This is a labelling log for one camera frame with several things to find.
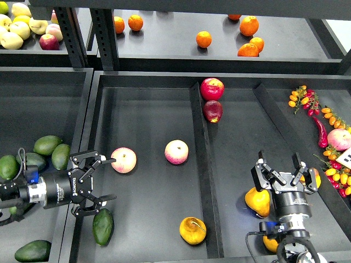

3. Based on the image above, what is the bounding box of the black middle tray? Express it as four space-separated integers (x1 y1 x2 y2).
59 72 350 262

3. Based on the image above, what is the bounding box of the green avocado by tray wall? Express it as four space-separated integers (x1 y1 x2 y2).
52 144 70 170

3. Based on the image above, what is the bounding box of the dark avocado in pile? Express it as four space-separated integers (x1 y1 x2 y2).
26 152 47 171

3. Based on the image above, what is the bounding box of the orange cherry tomato sprig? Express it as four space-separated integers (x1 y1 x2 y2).
321 107 350 132

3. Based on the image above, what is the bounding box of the lower cherry tomato bunch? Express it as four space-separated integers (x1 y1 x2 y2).
314 145 350 198

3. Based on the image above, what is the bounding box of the pale pink peach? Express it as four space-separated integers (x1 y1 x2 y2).
46 24 63 42

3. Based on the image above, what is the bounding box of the red chili pepper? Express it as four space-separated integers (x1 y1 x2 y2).
312 117 328 148

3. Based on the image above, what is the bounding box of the dark green avocado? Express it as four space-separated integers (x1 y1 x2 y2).
92 208 114 246

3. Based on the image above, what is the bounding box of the bright red apple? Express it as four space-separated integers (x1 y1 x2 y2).
200 78 224 101

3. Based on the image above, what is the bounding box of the black upper left shelf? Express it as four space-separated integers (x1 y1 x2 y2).
0 0 99 68

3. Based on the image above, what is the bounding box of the black upper shelf tray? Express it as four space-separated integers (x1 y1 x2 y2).
116 11 346 75

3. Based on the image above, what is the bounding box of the black perforated post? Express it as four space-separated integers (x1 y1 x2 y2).
89 8 120 71
53 7 88 68

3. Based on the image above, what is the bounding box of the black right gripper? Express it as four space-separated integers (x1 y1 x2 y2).
251 150 318 222

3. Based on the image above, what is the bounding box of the red apple upper left shelf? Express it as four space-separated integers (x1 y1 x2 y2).
39 34 59 50

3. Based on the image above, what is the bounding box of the yellow pear beside divider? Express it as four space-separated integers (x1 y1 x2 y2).
245 187 270 218

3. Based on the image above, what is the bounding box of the white label card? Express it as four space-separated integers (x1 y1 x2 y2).
336 148 351 169

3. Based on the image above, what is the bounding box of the black perforated post centre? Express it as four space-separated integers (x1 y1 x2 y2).
89 8 120 71

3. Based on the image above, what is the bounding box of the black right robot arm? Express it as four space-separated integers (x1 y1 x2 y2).
245 151 326 262

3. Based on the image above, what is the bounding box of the avocado bottom left corner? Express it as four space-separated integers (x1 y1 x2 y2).
14 240 52 262

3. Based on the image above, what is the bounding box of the pink apple right tray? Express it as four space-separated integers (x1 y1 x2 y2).
327 129 350 151

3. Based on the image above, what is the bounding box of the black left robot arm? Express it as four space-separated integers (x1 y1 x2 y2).
1 148 116 226

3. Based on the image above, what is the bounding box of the orange at shelf edge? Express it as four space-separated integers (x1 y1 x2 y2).
237 43 259 57

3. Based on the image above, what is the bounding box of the black left tray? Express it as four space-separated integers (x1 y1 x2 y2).
1 67 93 262

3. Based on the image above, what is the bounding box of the pale yellow apple front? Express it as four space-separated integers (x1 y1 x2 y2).
1 32 24 50

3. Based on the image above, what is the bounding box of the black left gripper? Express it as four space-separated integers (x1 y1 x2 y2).
41 150 116 218

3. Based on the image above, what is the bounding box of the orange behind left post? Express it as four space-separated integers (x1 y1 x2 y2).
114 16 125 34

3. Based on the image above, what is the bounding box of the small orange right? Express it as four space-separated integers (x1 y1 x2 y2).
250 37 265 53

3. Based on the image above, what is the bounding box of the light green avocado top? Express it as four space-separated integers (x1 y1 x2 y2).
33 135 63 156

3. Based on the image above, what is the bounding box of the black perforated post left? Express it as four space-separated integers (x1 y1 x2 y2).
53 7 88 68

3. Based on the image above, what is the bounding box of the bright green avocado far left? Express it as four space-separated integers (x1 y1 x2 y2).
0 155 19 180

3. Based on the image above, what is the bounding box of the black tray divider centre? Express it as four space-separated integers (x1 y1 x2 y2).
189 82 224 259

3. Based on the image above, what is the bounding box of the pink apple centre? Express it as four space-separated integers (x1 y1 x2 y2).
165 140 189 165

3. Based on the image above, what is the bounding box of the upper cherry tomato bunch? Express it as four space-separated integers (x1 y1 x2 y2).
288 85 320 117

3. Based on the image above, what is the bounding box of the cherry tomato bunch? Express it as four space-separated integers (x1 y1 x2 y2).
288 85 320 117
314 145 350 198

